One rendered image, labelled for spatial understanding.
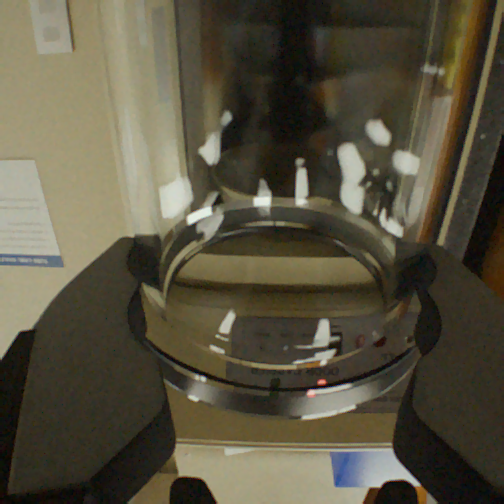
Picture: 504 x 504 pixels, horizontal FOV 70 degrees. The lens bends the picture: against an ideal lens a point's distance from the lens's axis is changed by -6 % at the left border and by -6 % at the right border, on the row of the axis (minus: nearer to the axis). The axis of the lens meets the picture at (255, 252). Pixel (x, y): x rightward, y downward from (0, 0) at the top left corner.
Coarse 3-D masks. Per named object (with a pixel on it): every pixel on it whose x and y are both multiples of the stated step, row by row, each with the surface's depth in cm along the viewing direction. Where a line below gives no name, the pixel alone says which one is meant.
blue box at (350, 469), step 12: (336, 456) 39; (348, 456) 35; (360, 456) 35; (372, 456) 35; (384, 456) 35; (336, 468) 38; (348, 468) 37; (360, 468) 37; (372, 468) 37; (384, 468) 37; (396, 468) 37; (336, 480) 38; (348, 480) 38; (360, 480) 38; (372, 480) 38; (384, 480) 38; (408, 480) 38
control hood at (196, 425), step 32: (192, 416) 34; (224, 416) 34; (352, 416) 34; (384, 416) 34; (224, 448) 34; (256, 448) 33; (288, 448) 33; (320, 448) 33; (352, 448) 33; (384, 448) 33
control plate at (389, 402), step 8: (408, 376) 34; (400, 384) 34; (392, 392) 34; (400, 392) 34; (376, 400) 34; (384, 400) 34; (392, 400) 34; (400, 400) 34; (360, 408) 34; (368, 408) 34; (376, 408) 34; (384, 408) 34; (392, 408) 34
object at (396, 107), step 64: (128, 0) 6; (192, 0) 6; (256, 0) 5; (320, 0) 5; (384, 0) 5; (448, 0) 6; (128, 64) 7; (192, 64) 6; (256, 64) 6; (320, 64) 6; (384, 64) 6; (448, 64) 6; (128, 128) 8; (192, 128) 7; (256, 128) 6; (320, 128) 6; (384, 128) 6; (448, 128) 7; (128, 192) 9; (192, 192) 7; (256, 192) 7; (320, 192) 7; (384, 192) 7; (192, 256) 8; (256, 256) 8; (320, 256) 8; (384, 256) 8; (192, 320) 10; (256, 320) 9; (320, 320) 9; (384, 320) 10; (256, 384) 9; (320, 384) 9
